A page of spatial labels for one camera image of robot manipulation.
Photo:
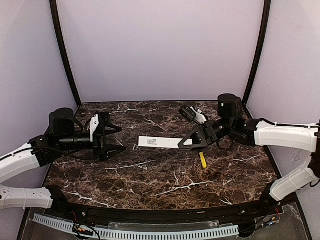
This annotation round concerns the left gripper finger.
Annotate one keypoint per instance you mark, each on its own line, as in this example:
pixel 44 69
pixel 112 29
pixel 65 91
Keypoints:
pixel 110 150
pixel 109 128

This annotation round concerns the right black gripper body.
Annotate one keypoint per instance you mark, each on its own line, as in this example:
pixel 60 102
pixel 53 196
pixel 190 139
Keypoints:
pixel 206 134

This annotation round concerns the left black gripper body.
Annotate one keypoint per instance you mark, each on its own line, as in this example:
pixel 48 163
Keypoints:
pixel 100 137

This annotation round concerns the white remote control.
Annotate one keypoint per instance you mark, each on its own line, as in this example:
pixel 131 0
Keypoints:
pixel 158 142

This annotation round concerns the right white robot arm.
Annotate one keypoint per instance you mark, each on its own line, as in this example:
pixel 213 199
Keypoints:
pixel 257 132

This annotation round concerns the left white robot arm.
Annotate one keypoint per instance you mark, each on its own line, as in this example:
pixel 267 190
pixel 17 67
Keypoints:
pixel 65 136

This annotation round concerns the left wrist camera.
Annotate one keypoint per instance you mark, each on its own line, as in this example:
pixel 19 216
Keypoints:
pixel 96 121

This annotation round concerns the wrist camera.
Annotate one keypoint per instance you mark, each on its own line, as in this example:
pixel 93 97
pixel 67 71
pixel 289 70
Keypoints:
pixel 193 115
pixel 96 121

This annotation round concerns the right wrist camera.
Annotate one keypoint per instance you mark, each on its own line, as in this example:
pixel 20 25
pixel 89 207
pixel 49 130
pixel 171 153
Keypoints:
pixel 193 115

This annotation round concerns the yellow handled screwdriver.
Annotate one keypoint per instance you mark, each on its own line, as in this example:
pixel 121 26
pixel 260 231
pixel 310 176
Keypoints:
pixel 202 159

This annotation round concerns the black front table rail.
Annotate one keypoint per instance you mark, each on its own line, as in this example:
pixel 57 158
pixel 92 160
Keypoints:
pixel 238 214

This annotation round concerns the white slotted cable duct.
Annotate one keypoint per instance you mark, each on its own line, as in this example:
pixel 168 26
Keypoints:
pixel 138 231

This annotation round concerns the left black frame post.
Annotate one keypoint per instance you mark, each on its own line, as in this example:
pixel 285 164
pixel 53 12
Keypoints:
pixel 63 51

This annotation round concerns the black frame post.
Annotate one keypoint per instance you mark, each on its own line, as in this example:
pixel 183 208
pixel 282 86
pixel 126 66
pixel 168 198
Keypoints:
pixel 258 51
pixel 63 51

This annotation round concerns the right black frame post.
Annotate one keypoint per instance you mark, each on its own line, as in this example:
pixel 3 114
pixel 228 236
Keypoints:
pixel 258 51

